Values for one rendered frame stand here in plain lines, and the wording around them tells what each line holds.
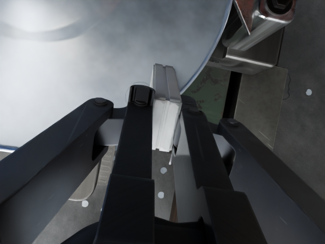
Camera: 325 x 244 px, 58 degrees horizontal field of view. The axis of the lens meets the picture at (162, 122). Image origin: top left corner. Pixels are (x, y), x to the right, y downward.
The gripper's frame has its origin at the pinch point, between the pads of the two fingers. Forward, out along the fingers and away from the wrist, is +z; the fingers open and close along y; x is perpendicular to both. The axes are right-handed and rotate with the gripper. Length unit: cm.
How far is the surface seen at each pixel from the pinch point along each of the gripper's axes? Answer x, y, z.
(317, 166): -41, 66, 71
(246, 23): 5.1, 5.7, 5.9
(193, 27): 4.1, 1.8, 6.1
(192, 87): -4.0, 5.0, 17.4
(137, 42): 2.3, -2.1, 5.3
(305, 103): -22, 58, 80
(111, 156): -39, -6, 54
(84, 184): -7.7, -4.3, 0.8
